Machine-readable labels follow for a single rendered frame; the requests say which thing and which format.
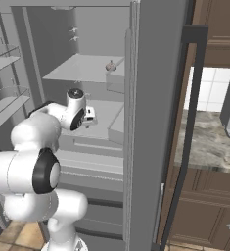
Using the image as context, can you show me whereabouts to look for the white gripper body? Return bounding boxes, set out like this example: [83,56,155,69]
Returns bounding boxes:
[84,115,99,129]

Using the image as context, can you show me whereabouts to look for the glass fridge shelf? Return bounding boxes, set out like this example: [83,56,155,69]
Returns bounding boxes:
[59,97,125,140]
[42,53,125,83]

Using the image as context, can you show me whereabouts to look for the garlic bulb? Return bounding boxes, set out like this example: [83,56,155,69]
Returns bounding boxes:
[105,60,116,72]

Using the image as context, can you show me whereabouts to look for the grey fridge crisper drawer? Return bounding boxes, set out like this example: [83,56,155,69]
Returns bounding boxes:
[54,133,124,192]

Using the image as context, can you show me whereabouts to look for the clear door bin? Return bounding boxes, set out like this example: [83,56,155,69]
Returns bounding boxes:
[0,77,32,129]
[0,36,22,76]

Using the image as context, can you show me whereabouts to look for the grey fridge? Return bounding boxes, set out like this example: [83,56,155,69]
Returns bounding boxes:
[0,0,134,251]

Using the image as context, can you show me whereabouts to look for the grey freezer drawer front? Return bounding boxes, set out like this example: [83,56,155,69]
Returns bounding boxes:
[47,197,125,251]

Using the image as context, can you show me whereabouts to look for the brown base cupboard door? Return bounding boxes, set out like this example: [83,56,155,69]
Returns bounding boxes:
[159,166,230,251]

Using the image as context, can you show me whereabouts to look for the grey fridge door black handle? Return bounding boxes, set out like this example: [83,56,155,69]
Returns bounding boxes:
[122,0,197,251]

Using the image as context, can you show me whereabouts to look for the brown wall cupboard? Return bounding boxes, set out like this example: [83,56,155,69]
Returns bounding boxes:
[192,0,230,69]

